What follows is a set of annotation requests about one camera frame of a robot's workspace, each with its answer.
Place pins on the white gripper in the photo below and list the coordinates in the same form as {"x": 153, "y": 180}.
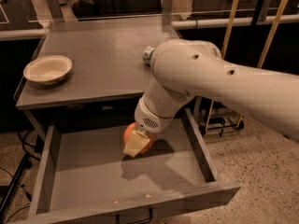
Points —
{"x": 149, "y": 118}

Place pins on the orange fruit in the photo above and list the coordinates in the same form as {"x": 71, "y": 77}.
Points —
{"x": 136, "y": 140}

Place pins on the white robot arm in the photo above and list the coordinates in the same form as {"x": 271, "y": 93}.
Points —
{"x": 184, "y": 69}

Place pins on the open grey top drawer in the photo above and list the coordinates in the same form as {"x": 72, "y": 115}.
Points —
{"x": 85, "y": 178}

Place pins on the yellow hand truck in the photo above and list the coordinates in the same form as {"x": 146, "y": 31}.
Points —
{"x": 270, "y": 97}

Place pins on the grey cabinet table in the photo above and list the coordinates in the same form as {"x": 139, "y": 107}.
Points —
{"x": 107, "y": 65}

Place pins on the crushed green white can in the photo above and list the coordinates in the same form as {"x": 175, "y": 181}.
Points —
{"x": 146, "y": 55}

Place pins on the white bowl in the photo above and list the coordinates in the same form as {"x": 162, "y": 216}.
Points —
{"x": 48, "y": 70}

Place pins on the person in dark clothes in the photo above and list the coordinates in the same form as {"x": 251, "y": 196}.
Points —
{"x": 84, "y": 9}

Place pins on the black drawer handle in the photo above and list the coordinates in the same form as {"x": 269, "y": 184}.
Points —
{"x": 143, "y": 215}

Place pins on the white horizontal rail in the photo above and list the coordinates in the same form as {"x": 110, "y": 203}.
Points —
{"x": 149, "y": 24}

